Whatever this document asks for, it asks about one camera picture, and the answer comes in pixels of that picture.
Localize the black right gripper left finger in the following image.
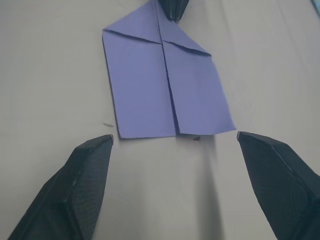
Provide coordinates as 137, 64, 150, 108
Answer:
7, 134, 114, 240

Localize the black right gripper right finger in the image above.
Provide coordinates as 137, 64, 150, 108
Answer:
236, 131, 320, 240

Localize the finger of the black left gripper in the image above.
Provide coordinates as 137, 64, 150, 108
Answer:
173, 0, 191, 23
157, 0, 175, 20

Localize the purple paper sheet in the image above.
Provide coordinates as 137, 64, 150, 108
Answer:
101, 0, 237, 140

